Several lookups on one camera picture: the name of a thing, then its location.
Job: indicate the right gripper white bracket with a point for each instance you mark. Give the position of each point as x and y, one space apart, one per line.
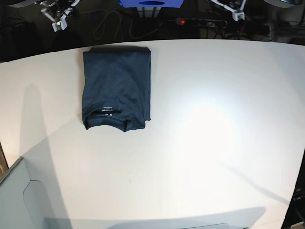
57 10

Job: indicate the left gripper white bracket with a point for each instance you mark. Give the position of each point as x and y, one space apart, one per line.
234 6

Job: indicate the dark blue T-shirt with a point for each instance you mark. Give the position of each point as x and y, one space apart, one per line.
117 87

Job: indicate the blue box with slot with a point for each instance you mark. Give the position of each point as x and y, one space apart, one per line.
151 3

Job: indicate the grey bin at table corner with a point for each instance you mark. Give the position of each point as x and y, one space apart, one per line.
24 203

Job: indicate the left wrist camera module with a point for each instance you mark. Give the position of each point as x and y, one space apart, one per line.
237 16

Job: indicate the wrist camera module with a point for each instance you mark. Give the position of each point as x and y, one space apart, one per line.
237 16
61 25

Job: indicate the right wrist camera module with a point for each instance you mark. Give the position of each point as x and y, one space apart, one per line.
61 25

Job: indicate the black power strip red switch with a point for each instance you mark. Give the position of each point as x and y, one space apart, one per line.
200 22

